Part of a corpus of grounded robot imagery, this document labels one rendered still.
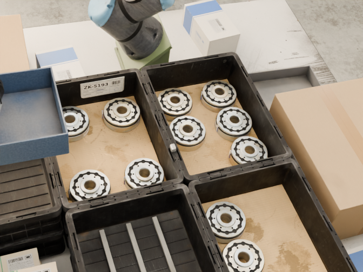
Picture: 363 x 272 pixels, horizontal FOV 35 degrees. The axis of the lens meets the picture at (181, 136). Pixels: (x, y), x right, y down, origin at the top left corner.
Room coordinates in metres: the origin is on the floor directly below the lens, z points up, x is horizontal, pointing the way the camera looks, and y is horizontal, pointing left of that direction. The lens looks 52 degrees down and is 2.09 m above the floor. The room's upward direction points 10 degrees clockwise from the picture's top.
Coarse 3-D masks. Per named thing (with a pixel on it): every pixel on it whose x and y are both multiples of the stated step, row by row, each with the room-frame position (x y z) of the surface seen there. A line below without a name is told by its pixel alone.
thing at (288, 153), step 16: (160, 64) 1.16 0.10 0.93; (176, 64) 1.17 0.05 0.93; (240, 64) 1.22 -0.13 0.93; (256, 96) 1.10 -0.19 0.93; (160, 112) 0.98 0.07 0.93; (272, 128) 1.00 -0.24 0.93; (176, 144) 0.88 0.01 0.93; (256, 160) 0.88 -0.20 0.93; (272, 160) 0.89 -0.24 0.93; (192, 176) 0.79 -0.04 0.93; (208, 176) 0.80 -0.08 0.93
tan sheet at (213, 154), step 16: (224, 80) 1.24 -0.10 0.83; (192, 96) 1.15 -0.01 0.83; (192, 112) 1.09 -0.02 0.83; (208, 112) 1.10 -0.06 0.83; (208, 128) 1.04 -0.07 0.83; (208, 144) 0.98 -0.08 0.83; (224, 144) 0.99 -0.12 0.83; (192, 160) 0.92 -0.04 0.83; (208, 160) 0.93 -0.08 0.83; (224, 160) 0.94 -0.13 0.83
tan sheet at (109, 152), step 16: (96, 112) 1.02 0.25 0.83; (96, 128) 0.96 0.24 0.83; (144, 128) 1.00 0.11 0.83; (80, 144) 0.90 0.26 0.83; (96, 144) 0.91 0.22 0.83; (112, 144) 0.92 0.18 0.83; (128, 144) 0.93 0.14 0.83; (144, 144) 0.94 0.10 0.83; (64, 160) 0.84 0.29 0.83; (80, 160) 0.85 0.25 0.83; (96, 160) 0.86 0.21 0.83; (112, 160) 0.87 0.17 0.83; (128, 160) 0.88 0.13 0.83; (64, 176) 0.79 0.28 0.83; (112, 176) 0.82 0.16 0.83; (144, 176) 0.84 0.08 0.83; (112, 192) 0.77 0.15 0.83
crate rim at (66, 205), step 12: (108, 72) 1.09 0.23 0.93; (120, 72) 1.10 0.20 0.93; (132, 72) 1.11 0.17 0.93; (60, 84) 1.02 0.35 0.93; (144, 84) 1.07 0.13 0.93; (156, 120) 0.95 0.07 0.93; (168, 144) 0.88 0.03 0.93; (60, 180) 0.72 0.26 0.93; (180, 180) 0.78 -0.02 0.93; (60, 192) 0.68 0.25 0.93; (120, 192) 0.71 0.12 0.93; (132, 192) 0.72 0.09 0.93; (72, 204) 0.66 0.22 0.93; (84, 204) 0.66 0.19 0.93
